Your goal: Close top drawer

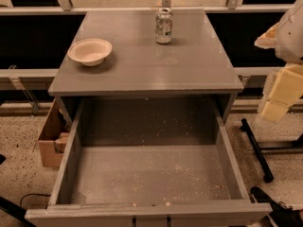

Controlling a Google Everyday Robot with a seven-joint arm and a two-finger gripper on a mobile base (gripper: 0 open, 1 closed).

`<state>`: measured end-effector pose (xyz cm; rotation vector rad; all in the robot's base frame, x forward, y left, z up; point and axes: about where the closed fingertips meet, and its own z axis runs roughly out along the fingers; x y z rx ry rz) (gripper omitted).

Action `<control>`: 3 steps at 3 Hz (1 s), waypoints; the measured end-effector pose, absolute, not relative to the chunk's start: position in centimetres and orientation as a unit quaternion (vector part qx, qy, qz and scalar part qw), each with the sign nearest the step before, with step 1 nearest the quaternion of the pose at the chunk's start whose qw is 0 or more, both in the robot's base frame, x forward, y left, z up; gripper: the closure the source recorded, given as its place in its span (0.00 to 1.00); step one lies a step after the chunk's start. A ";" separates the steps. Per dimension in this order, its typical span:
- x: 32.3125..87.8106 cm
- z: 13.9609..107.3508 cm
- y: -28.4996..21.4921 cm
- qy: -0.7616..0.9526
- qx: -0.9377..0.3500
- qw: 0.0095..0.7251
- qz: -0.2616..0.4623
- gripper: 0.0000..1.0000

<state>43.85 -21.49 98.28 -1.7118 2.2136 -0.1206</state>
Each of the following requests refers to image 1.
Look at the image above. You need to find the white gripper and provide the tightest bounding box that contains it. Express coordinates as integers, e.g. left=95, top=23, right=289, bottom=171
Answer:
left=259, top=63, right=303, bottom=122

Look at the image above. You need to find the grey top drawer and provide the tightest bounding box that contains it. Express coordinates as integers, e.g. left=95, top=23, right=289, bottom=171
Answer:
left=26, top=97, right=271, bottom=227

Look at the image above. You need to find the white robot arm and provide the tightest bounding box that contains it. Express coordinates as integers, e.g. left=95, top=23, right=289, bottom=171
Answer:
left=255, top=0, right=303, bottom=122

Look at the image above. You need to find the grey drawer cabinet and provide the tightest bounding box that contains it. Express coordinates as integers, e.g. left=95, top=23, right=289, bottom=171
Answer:
left=47, top=9, right=244, bottom=128

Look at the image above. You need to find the black metal stand leg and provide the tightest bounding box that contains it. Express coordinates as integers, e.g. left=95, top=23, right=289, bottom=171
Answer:
left=241, top=118, right=274, bottom=183

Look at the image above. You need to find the black shoe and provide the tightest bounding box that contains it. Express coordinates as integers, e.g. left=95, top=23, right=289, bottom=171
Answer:
left=250, top=186, right=303, bottom=227

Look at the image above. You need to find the silver soda can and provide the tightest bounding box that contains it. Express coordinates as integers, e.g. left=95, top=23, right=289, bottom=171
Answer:
left=155, top=8, right=172, bottom=44

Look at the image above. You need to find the white paper bowl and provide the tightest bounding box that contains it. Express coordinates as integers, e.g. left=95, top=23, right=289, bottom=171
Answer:
left=67, top=39, right=113, bottom=66

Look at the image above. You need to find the cardboard box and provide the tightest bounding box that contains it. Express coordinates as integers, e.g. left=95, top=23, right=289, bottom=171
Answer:
left=37, top=100, right=69, bottom=167

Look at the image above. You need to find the black floor stand bar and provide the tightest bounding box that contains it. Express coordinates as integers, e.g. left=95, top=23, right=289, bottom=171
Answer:
left=0, top=197, right=36, bottom=227

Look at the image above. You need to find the metal railing bracket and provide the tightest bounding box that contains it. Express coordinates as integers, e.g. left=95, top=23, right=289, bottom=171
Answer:
left=9, top=76, right=40, bottom=114

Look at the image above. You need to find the black cable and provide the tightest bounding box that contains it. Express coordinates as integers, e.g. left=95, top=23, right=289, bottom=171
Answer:
left=19, top=192, right=51, bottom=208

